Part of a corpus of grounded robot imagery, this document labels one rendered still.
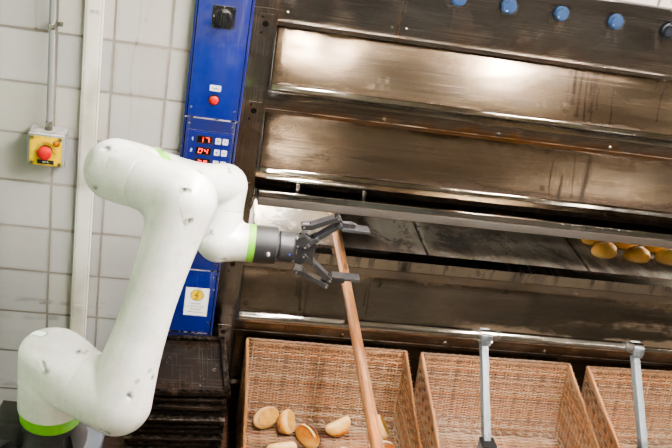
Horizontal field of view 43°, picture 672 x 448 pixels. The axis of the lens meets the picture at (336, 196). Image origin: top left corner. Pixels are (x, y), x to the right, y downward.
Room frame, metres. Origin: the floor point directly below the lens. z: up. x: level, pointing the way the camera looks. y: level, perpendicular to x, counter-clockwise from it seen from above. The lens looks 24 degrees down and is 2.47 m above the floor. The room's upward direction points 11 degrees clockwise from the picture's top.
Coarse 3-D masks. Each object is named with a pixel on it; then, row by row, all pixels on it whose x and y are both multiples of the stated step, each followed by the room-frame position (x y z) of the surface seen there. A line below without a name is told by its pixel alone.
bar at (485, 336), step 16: (256, 320) 1.98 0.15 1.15; (272, 320) 1.99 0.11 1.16; (288, 320) 2.00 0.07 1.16; (304, 320) 2.01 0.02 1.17; (320, 320) 2.02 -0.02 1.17; (336, 320) 2.03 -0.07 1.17; (368, 320) 2.06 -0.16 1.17; (448, 336) 2.09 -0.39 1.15; (464, 336) 2.10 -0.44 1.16; (480, 336) 2.10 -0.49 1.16; (496, 336) 2.12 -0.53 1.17; (512, 336) 2.13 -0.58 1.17; (528, 336) 2.14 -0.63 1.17; (544, 336) 2.15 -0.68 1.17; (560, 336) 2.17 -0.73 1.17; (480, 352) 2.10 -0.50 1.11; (640, 352) 2.19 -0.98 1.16; (480, 368) 2.07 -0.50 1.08; (640, 368) 2.17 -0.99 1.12; (480, 384) 2.04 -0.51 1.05; (640, 384) 2.14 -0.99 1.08; (640, 400) 2.10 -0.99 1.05; (640, 416) 2.07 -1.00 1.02; (640, 432) 2.04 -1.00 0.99
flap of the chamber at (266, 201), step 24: (312, 192) 2.36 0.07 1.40; (336, 192) 2.41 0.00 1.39; (384, 216) 2.27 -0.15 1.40; (408, 216) 2.29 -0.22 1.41; (432, 216) 2.30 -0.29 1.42; (528, 216) 2.49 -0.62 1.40; (552, 216) 2.54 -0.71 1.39; (600, 240) 2.40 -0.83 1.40; (624, 240) 2.42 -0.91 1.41; (648, 240) 2.43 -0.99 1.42
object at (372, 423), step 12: (336, 240) 2.45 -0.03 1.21; (336, 252) 2.38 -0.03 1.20; (348, 288) 2.16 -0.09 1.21; (348, 300) 2.09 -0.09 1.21; (348, 312) 2.04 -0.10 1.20; (348, 324) 2.00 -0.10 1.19; (360, 336) 1.93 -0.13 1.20; (360, 348) 1.87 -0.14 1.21; (360, 360) 1.82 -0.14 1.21; (360, 372) 1.77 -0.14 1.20; (360, 384) 1.73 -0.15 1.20; (372, 396) 1.68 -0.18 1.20; (372, 408) 1.63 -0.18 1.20; (372, 420) 1.59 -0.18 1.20; (372, 432) 1.55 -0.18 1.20; (372, 444) 1.52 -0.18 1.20
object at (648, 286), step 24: (336, 264) 2.40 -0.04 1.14; (360, 264) 2.42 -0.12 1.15; (384, 264) 2.43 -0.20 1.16; (408, 264) 2.45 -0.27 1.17; (432, 264) 2.46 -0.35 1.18; (456, 264) 2.49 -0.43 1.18; (480, 264) 2.52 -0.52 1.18; (504, 264) 2.55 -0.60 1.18; (600, 288) 2.57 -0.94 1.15; (624, 288) 2.59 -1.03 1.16; (648, 288) 2.60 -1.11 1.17
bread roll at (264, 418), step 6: (264, 408) 2.24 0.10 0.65; (270, 408) 2.25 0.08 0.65; (258, 414) 2.21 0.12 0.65; (264, 414) 2.22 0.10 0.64; (270, 414) 2.23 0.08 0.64; (276, 414) 2.25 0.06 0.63; (258, 420) 2.20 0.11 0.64; (264, 420) 2.21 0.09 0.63; (270, 420) 2.22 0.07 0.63; (276, 420) 2.24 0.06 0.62; (258, 426) 2.19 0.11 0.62; (264, 426) 2.20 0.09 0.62; (270, 426) 2.22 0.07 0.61
